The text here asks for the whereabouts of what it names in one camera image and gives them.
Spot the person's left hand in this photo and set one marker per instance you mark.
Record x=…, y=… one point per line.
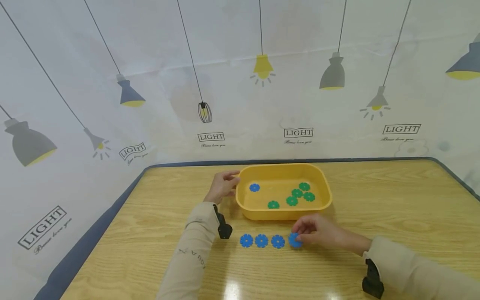
x=219, y=188

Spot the black wrist band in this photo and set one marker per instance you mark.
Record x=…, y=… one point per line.
x=224, y=227
x=372, y=281

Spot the person's left forearm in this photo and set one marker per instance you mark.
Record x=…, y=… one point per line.
x=193, y=254

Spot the person's right forearm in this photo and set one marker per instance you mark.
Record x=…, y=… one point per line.
x=420, y=268

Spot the yellow plastic tray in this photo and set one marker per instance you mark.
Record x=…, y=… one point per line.
x=285, y=210

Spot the green plastic gear disc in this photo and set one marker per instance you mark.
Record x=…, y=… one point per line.
x=297, y=193
x=309, y=196
x=273, y=204
x=292, y=201
x=304, y=186

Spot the blue plastic gear disc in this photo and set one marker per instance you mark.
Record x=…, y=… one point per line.
x=293, y=243
x=261, y=240
x=246, y=240
x=278, y=241
x=254, y=187

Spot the person's right hand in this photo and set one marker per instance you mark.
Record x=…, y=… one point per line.
x=330, y=235

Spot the person's left fingers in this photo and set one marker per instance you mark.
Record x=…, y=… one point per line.
x=231, y=179

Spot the person's right fingers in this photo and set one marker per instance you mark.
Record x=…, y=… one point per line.
x=304, y=231

